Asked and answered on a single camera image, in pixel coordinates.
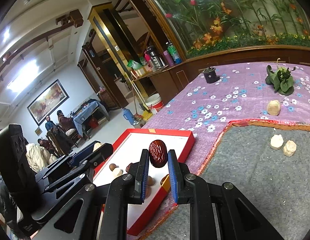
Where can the blue thermos flask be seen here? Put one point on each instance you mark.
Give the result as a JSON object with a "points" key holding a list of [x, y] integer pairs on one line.
{"points": [[127, 116]]}

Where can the pink bottle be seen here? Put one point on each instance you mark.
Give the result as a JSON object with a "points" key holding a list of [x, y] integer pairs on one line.
{"points": [[167, 58]]}

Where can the white bucket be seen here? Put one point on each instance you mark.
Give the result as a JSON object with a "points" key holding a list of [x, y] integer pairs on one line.
{"points": [[153, 103]]}

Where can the round brown nut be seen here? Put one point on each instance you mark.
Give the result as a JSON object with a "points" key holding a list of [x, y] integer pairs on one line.
{"points": [[150, 180], [112, 167], [148, 191]]}

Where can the yellow broom stick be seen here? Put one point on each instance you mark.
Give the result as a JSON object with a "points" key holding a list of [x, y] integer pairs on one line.
{"points": [[136, 95]]}

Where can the person's left forearm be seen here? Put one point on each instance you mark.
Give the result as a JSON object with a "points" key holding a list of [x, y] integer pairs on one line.
{"points": [[2, 205]]}

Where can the golden framed glass cabinet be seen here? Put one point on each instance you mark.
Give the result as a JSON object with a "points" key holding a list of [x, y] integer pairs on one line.
{"points": [[112, 37]]}

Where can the dark red date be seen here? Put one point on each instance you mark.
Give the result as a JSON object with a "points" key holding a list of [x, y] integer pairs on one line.
{"points": [[157, 153], [130, 166], [165, 180]]}

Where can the black thermos jug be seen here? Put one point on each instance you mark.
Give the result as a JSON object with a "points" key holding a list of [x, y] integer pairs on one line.
{"points": [[155, 58]]}

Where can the curved wooden cabinet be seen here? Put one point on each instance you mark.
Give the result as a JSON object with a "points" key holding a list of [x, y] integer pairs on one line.
{"points": [[195, 70]]}

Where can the purple floral tablecloth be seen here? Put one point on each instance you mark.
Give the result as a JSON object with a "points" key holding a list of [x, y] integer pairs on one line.
{"points": [[220, 92]]}

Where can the framed wall painting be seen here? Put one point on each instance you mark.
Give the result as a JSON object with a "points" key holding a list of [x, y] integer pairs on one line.
{"points": [[47, 102]]}

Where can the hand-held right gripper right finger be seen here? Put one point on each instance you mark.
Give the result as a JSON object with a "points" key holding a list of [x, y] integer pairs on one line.
{"points": [[173, 177]]}

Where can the green bottle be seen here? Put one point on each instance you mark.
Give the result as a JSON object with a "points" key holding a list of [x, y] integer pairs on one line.
{"points": [[174, 53]]}

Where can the small black cylinder stand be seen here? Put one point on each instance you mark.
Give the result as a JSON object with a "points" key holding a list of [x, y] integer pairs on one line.
{"points": [[210, 77]]}

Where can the green leafy vegetable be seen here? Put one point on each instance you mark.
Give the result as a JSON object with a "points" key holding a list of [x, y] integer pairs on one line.
{"points": [[282, 82]]}

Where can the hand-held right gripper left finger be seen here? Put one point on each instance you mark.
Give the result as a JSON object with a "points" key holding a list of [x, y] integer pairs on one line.
{"points": [[145, 172]]}

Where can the table with blue cloth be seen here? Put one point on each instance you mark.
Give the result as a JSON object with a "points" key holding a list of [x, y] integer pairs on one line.
{"points": [[88, 115]]}

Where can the grey mat with red trim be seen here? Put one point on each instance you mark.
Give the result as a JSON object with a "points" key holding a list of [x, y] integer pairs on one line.
{"points": [[245, 180]]}

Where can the red box with white inside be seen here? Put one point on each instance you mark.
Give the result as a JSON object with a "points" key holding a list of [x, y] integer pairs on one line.
{"points": [[135, 145]]}

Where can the glass tank with plants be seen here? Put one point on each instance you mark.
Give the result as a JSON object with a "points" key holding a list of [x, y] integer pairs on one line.
{"points": [[245, 17]]}

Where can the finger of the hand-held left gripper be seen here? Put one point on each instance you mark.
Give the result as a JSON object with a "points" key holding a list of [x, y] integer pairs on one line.
{"points": [[79, 155], [104, 153]]}

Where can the green plastic bag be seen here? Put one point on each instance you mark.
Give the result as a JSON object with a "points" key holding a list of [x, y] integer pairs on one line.
{"points": [[135, 65]]}

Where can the beige yam chunk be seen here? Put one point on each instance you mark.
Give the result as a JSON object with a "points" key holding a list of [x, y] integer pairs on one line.
{"points": [[276, 142], [273, 108], [98, 146], [289, 148], [117, 172]]}

